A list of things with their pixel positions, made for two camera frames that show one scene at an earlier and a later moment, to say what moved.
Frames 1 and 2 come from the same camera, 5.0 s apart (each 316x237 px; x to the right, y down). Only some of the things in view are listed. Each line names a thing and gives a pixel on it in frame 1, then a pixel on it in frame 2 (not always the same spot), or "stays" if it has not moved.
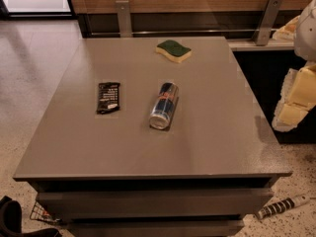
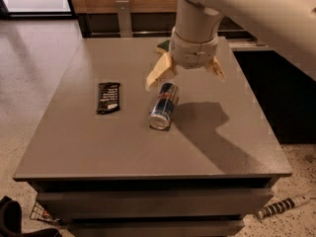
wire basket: x=39 y=213 stays
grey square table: x=112 y=175 stays
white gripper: x=306 y=34 -> x=193 y=53
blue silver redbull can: x=164 y=107 stays
